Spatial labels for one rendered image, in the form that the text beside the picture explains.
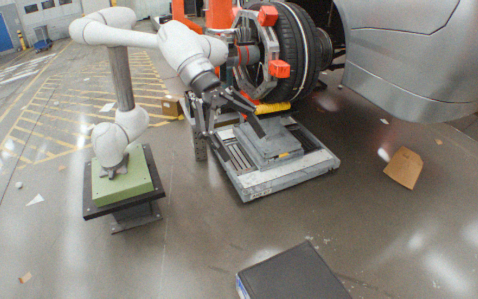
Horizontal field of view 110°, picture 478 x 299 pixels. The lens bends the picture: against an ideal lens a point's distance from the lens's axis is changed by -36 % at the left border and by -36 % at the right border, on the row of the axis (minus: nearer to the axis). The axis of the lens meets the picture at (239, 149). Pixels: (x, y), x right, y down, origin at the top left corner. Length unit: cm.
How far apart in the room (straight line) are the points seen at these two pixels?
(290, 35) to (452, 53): 76
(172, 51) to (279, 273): 85
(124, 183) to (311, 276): 102
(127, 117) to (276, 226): 107
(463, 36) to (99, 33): 139
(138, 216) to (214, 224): 50
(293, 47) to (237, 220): 105
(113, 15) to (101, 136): 59
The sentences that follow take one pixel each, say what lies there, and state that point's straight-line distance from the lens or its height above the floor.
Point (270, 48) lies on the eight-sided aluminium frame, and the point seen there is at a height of 95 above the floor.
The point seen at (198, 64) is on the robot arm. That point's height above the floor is 105.
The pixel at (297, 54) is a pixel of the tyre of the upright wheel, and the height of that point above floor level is 93.
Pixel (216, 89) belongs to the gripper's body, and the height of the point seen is 98.
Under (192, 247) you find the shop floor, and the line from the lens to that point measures 144.
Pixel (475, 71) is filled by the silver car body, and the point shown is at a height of 108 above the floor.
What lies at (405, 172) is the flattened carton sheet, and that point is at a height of 1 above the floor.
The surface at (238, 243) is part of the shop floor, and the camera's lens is 144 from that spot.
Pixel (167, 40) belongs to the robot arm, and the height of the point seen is 112.
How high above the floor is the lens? 124
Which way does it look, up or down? 38 degrees down
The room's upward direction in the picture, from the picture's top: straight up
